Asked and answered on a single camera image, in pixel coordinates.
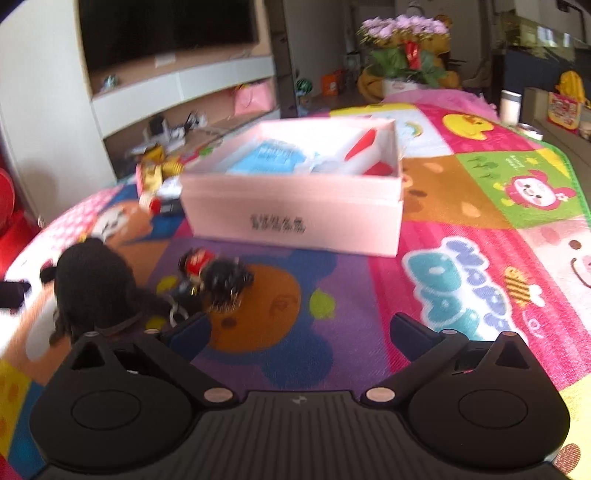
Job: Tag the colourful cartoon play mat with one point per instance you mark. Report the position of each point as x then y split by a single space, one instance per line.
443 184

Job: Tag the metal bowl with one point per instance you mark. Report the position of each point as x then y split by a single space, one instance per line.
531 131

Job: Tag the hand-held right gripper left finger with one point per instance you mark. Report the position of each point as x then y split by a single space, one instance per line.
190 333

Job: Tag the white power strip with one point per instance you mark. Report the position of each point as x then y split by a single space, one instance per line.
195 120

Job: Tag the yellow child backpack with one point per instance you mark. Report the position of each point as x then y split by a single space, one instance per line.
565 108

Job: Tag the black television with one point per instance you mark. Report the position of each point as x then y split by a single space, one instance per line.
161 27

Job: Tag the beige sofa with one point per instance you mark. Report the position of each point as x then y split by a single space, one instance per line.
561 141

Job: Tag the potted pink flower plant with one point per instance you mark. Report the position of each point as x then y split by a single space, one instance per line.
401 60

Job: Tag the pink gift bag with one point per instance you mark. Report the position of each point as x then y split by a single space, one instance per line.
254 99

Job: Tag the green striped ball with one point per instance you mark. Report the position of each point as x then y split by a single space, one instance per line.
303 86

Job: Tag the large yellow plush bear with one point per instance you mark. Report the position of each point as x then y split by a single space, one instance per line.
445 50

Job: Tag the black plush toy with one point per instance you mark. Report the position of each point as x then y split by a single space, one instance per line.
92 286

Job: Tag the pink cardboard box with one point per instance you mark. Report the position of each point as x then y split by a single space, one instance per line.
286 203

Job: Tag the red and white packet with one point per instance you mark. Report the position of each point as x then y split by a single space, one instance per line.
364 147

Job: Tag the red object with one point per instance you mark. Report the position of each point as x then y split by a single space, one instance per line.
11 217

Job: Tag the dark aquarium cabinet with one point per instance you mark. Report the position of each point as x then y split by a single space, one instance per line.
531 64

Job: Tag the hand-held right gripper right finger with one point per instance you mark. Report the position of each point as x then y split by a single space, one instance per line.
410 336

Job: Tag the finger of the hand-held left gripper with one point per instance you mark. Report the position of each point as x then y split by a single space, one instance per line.
13 295

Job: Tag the white and red toy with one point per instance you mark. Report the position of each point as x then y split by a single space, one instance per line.
152 202

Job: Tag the yellow hat doll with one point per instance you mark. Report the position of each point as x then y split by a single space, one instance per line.
159 168

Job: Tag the black router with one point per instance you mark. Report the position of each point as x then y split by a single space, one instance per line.
158 125

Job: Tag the orange paper bag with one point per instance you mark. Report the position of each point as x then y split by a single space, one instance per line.
331 84

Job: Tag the blue toy in box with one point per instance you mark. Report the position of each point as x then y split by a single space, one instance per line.
268 159

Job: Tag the white TV cabinet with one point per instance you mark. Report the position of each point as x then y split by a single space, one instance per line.
207 76

